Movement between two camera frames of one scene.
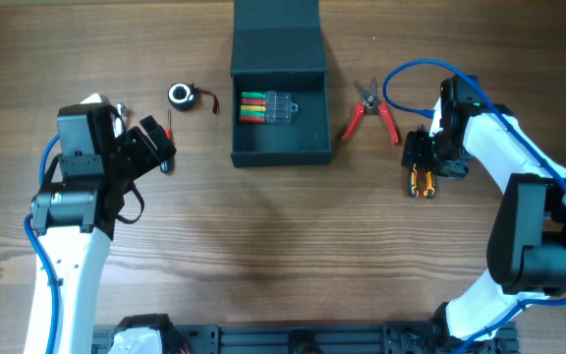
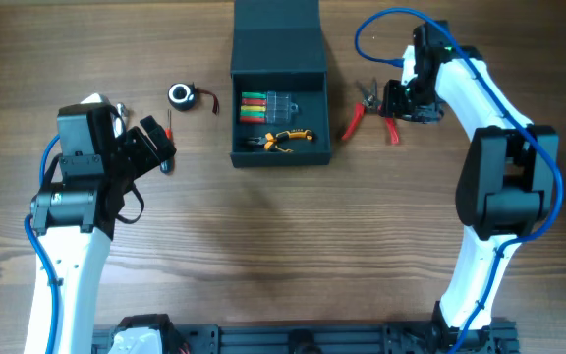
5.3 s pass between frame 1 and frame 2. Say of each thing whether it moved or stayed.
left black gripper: stayed
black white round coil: stayed
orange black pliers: moved
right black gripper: moved
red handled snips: stayed
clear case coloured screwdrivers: stayed
